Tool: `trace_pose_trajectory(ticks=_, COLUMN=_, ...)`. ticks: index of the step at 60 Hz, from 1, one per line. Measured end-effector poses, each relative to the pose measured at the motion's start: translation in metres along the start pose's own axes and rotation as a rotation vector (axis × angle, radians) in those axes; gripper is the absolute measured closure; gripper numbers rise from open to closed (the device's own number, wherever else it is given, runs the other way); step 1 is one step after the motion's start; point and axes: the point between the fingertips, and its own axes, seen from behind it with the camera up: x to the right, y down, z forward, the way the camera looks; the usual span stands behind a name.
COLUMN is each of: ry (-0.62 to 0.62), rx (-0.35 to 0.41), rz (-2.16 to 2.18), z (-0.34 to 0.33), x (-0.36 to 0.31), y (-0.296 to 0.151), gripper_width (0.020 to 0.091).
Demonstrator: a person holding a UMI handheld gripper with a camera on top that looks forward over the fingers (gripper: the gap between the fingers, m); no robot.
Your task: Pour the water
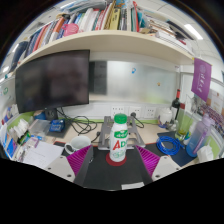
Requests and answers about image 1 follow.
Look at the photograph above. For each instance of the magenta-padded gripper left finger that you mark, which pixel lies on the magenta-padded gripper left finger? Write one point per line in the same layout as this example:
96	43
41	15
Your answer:
78	161

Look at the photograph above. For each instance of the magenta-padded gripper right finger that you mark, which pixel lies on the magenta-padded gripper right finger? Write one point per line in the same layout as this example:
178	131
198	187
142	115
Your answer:
150	160

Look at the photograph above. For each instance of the white green-capped drink bottle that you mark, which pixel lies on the white green-capped drink bottle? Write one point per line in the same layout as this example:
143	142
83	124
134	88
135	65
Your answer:
118	140

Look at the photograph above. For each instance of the purple water bottle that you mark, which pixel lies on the purple water bottle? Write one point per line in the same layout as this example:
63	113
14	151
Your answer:
198	138

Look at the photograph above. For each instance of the black-white checkered mug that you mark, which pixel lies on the black-white checkered mug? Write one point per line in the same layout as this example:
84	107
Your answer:
78	143

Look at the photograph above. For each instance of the white paper slip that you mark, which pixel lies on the white paper slip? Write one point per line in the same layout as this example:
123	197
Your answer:
132	185

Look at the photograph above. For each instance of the flat round red coaster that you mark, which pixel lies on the flat round red coaster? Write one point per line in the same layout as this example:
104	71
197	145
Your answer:
111	161

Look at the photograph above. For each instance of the dark blue mouse pad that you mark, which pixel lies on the dark blue mouse pad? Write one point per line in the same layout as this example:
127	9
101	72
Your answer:
185	160

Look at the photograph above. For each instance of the open white notebook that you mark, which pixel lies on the open white notebook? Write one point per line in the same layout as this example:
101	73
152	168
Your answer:
41	155

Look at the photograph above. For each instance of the black desk mat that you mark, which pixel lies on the black desk mat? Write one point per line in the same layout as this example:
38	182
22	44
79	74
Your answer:
113	175

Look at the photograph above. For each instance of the grey metal laptop stand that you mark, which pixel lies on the grey metal laptop stand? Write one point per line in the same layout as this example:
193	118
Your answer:
104	133

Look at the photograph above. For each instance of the small blue box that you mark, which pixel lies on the small blue box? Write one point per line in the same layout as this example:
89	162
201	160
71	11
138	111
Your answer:
57	125

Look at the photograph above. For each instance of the clear plastic box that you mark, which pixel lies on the clear plastic box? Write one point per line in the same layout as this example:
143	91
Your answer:
38	127

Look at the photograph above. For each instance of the crumpled white tissue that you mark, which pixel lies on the crumpled white tissue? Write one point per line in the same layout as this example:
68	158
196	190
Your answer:
205	154

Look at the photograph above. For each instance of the dark wine bottle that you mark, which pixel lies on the dark wine bottle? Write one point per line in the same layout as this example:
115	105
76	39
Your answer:
175	105

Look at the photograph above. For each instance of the white tissue pack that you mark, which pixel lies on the white tissue pack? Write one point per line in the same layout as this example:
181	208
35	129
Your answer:
23	127

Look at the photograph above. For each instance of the blue tissue box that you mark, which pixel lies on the blue tissue box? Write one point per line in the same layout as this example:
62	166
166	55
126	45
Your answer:
10	146

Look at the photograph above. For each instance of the colourful photo poster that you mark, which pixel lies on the colourful photo poster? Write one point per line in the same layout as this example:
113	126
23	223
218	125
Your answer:
213	111

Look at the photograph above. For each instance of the black computer monitor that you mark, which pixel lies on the black computer monitor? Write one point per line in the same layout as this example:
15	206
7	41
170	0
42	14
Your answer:
51	80

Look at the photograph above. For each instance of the purple hanging pennant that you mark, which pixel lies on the purple hanging pennant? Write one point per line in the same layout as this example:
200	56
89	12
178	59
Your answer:
201	80

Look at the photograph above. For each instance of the white wall socket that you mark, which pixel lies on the white wall socket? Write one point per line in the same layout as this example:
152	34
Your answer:
117	111
136	111
150	112

